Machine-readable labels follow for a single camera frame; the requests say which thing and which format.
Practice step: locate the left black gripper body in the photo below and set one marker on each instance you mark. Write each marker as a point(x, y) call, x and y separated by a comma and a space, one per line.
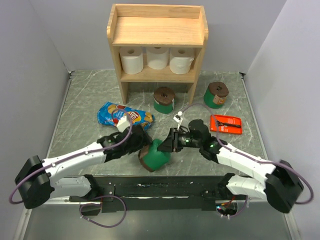
point(143, 141)

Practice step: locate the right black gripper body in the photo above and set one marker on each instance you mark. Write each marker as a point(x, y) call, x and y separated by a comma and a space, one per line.
point(181, 140)

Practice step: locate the green roll front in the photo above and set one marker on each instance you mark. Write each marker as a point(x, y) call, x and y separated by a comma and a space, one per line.
point(151, 158)

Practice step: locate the green roll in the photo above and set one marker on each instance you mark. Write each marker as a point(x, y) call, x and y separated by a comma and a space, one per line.
point(216, 95)
point(151, 158)
point(164, 100)

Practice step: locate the white paper roll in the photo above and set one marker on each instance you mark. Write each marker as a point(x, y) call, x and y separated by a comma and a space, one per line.
point(131, 59)
point(181, 59)
point(157, 57)

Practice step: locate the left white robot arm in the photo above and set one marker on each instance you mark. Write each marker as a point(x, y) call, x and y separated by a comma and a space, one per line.
point(42, 179)

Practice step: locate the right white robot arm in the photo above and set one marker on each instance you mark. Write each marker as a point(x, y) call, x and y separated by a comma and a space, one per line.
point(275, 182)

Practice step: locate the wooden two-tier shelf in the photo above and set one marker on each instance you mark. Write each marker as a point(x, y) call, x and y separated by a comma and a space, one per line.
point(157, 25)

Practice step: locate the blue Lays chip bag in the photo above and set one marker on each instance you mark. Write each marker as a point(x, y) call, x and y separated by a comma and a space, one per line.
point(110, 113)

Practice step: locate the orange razor package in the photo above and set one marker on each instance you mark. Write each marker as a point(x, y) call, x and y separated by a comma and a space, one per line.
point(226, 124)

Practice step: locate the green wrapped roll middle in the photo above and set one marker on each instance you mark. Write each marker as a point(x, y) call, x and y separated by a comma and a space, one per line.
point(164, 100)

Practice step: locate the green wrapped roll right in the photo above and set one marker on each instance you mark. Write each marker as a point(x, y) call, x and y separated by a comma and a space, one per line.
point(216, 95)

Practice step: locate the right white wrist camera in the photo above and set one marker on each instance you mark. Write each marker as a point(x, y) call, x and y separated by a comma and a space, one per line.
point(178, 118)

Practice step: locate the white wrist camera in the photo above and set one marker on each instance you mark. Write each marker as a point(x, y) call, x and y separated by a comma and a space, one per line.
point(178, 118)
point(123, 124)

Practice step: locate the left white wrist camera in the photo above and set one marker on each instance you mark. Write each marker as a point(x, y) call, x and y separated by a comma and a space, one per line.
point(123, 124)

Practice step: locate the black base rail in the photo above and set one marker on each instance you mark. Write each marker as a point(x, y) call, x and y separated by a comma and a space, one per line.
point(143, 193)

